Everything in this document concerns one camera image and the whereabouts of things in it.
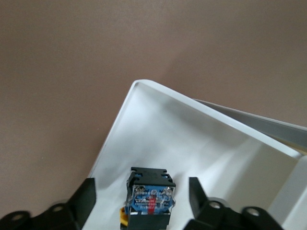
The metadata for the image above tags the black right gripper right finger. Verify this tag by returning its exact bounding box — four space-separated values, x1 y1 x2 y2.
184 176 285 230

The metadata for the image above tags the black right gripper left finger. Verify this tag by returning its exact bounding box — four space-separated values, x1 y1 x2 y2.
0 177 97 230

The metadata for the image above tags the red push button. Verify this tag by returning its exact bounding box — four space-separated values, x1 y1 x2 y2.
119 167 177 230

